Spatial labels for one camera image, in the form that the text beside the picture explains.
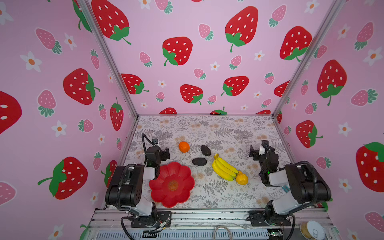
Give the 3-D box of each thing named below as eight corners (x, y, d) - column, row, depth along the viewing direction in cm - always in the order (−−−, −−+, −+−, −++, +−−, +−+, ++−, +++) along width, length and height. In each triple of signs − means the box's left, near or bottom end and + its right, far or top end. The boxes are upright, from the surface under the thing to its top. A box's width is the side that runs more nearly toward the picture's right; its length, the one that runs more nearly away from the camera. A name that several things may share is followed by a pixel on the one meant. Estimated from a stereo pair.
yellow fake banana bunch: (207, 165, 95) (208, 161, 90) (216, 156, 99) (217, 152, 95) (229, 184, 87) (231, 180, 83) (238, 173, 92) (240, 169, 87)
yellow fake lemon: (236, 185, 87) (238, 181, 83) (234, 174, 91) (236, 170, 87) (246, 185, 87) (249, 181, 83) (244, 174, 91) (246, 170, 87)
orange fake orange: (183, 154, 100) (182, 150, 96) (178, 147, 104) (178, 143, 100) (190, 150, 102) (190, 146, 98) (186, 144, 106) (185, 139, 102)
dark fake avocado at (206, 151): (207, 158, 98) (207, 155, 96) (199, 149, 103) (199, 147, 100) (212, 154, 100) (212, 151, 98) (204, 146, 105) (204, 143, 102)
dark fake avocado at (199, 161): (192, 166, 95) (192, 163, 91) (192, 161, 97) (192, 157, 94) (206, 166, 95) (206, 163, 91) (206, 161, 97) (206, 157, 94)
